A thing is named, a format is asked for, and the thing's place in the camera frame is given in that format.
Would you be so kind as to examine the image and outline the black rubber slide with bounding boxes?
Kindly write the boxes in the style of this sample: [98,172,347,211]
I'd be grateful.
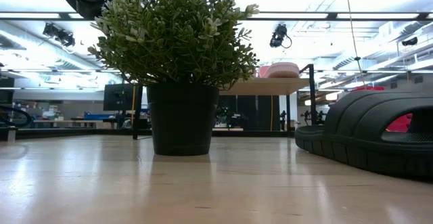
[294,89,433,179]

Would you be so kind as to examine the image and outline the black partition panels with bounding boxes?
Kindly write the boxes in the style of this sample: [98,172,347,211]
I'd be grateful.
[218,94,281,132]

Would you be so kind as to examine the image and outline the green plant in black pot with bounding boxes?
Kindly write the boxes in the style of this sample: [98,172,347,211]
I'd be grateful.
[87,0,260,156]

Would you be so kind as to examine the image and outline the black plastic pot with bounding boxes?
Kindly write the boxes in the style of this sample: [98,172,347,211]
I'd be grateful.
[132,64,317,141]

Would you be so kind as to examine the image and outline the black monitor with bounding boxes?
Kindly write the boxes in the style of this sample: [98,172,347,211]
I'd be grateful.
[103,83,143,112]

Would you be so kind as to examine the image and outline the black overhead beam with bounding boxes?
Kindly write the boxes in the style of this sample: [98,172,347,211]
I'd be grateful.
[0,11,433,22]

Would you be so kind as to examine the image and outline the black ceiling camera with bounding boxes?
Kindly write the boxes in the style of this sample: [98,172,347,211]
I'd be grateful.
[269,23,293,49]
[42,22,76,48]

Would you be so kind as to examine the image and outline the thin hanging cord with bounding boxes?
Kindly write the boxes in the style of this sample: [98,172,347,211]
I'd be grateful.
[344,0,367,87]

